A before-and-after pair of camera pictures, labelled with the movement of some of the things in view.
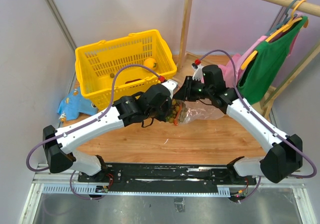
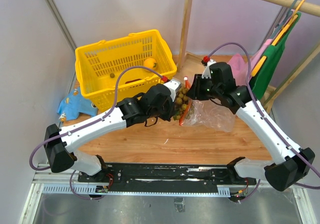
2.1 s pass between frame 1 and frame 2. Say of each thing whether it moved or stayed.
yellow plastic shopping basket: stayed
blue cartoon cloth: stayed
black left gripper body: stayed
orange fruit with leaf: stayed
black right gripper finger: moved
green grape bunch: moved
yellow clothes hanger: moved
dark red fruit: stayed
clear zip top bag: moved
